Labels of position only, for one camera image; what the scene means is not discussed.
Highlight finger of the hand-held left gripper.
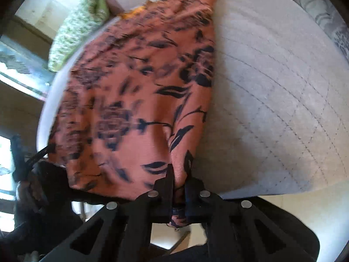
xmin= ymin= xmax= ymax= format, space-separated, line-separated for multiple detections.
xmin=29 ymin=144 xmax=55 ymax=167

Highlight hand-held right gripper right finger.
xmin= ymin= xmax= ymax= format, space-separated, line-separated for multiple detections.
xmin=184 ymin=177 xmax=307 ymax=262

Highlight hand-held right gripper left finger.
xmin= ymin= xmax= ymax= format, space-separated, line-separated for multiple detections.
xmin=39 ymin=164 xmax=175 ymax=262

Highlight orange floral cloth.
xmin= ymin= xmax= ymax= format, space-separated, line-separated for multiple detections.
xmin=48 ymin=0 xmax=219 ymax=228

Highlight window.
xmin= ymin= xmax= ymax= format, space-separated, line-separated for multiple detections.
xmin=0 ymin=42 xmax=53 ymax=100

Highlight quilted white bed cover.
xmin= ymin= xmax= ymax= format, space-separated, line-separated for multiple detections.
xmin=37 ymin=0 xmax=349 ymax=200

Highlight green patterned pillow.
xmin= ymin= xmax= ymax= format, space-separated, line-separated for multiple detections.
xmin=48 ymin=0 xmax=111 ymax=73

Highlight grey striped floral pillow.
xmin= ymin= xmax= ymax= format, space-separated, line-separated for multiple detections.
xmin=259 ymin=0 xmax=349 ymax=58

